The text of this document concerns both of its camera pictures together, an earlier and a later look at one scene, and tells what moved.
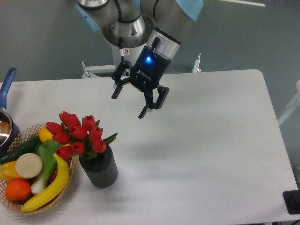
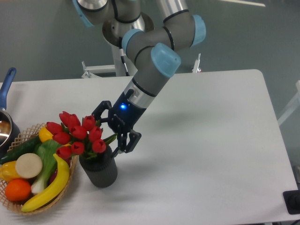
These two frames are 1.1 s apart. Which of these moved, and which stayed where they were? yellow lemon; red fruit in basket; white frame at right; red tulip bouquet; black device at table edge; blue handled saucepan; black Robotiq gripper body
Moved: black Robotiq gripper body
Stayed: red tulip bouquet; blue handled saucepan; red fruit in basket; yellow lemon; white frame at right; black device at table edge
